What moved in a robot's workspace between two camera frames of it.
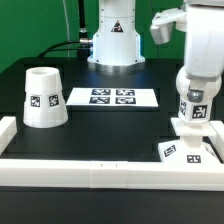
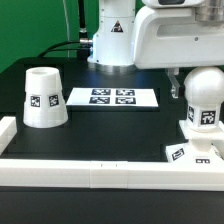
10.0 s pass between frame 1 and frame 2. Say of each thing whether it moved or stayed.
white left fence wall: stayed
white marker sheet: stayed
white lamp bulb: moved
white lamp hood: stayed
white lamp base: moved
